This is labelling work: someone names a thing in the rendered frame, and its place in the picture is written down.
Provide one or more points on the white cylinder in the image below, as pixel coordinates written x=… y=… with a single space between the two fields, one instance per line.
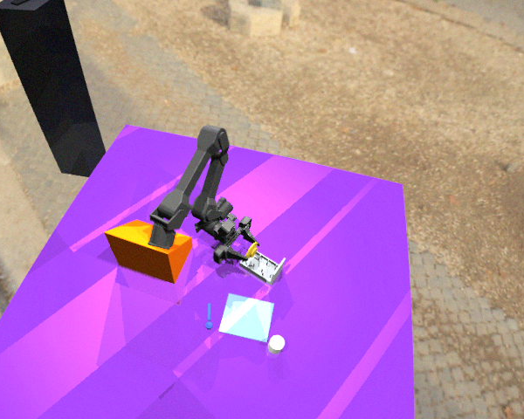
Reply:
x=276 y=344

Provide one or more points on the white dish rack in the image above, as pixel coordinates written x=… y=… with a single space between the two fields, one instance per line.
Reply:
x=263 y=267

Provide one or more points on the yellow round plate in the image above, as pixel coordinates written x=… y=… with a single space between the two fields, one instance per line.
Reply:
x=252 y=251

